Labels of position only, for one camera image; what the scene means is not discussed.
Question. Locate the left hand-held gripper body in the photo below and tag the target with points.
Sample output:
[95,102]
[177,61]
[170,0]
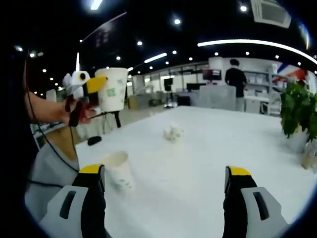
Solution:
[74,84]

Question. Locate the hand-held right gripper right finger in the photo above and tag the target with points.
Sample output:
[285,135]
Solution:
[235,213]

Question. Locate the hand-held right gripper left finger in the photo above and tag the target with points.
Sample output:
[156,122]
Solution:
[94,210]

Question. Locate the white printed paper cup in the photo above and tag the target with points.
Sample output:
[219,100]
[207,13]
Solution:
[120,171]
[114,91]

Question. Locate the pile of paper cups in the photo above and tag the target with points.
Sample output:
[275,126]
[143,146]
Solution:
[173,132]

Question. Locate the person's left hand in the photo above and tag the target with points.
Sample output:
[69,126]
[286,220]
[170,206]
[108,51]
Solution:
[74,111]

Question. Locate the straight ceiling light strip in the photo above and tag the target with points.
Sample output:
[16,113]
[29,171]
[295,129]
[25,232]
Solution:
[130,69]
[78,63]
[155,57]

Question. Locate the black tripod stand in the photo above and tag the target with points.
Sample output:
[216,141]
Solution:
[117,120]

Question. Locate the small wooden cabinet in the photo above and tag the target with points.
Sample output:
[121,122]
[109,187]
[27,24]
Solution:
[133,101]

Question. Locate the black computer mouse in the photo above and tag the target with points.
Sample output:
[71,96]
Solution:
[94,140]

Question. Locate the white table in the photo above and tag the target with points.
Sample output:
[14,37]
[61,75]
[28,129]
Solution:
[185,178]

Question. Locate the black box on tripod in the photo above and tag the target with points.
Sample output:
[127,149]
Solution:
[169,83]

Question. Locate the black computer monitor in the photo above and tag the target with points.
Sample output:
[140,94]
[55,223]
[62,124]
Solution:
[195,86]

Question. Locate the round ceiling downlights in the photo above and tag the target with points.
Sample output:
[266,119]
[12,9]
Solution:
[177,21]

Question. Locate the grey partition screen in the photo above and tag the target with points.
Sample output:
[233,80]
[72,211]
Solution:
[216,98]

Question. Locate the potted green plant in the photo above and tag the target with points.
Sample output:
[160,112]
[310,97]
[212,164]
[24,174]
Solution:
[299,109]

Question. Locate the white shelving unit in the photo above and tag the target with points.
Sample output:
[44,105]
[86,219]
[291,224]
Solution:
[258,78]

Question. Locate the curved ceiling light strip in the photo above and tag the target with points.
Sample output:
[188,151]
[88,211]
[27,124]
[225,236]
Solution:
[247,41]

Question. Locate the ceiling air conditioner vent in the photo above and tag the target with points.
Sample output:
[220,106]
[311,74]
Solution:
[271,13]

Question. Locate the dark wall display screen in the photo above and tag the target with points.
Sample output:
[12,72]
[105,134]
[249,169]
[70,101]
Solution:
[211,74]

